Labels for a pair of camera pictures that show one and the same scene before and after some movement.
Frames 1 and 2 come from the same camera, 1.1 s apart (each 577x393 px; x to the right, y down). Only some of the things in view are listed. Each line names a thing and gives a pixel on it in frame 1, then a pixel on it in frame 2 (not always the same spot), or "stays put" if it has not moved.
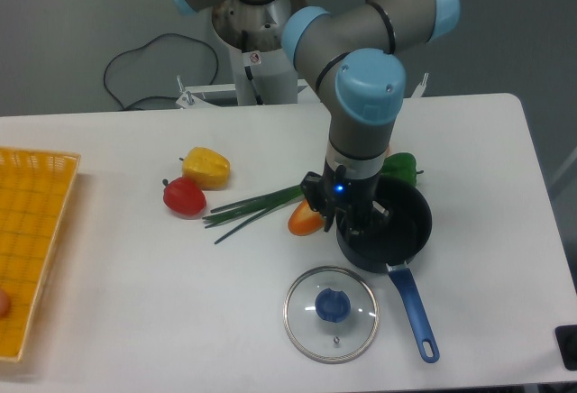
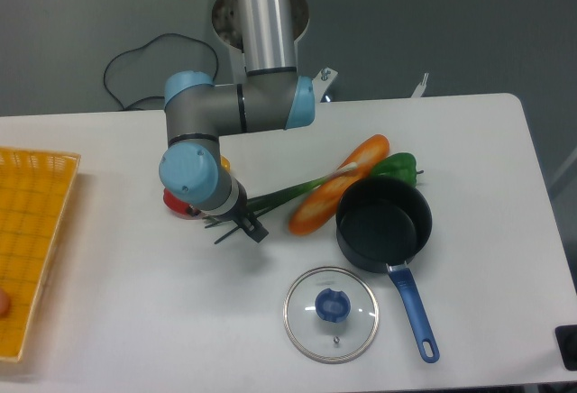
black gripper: (357, 202) -> (251, 225)
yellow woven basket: (35, 188) stays put
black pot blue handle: (389, 242) stays put
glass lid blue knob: (331, 315) stays put
